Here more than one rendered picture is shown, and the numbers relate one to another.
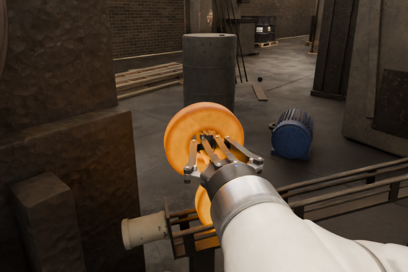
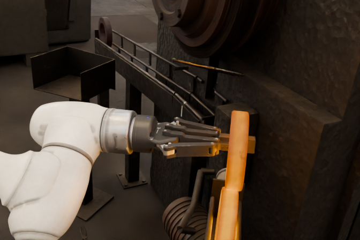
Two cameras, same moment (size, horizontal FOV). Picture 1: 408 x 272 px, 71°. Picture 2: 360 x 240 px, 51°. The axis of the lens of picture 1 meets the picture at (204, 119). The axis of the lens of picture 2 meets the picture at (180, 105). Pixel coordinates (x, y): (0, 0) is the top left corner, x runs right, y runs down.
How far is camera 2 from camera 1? 91 cm
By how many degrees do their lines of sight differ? 98
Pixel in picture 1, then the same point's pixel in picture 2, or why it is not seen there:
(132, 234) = (219, 174)
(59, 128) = (277, 92)
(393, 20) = not seen: outside the picture
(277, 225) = (87, 104)
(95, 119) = (297, 105)
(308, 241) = (73, 107)
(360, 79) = not seen: outside the picture
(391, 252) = (53, 155)
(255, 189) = (117, 111)
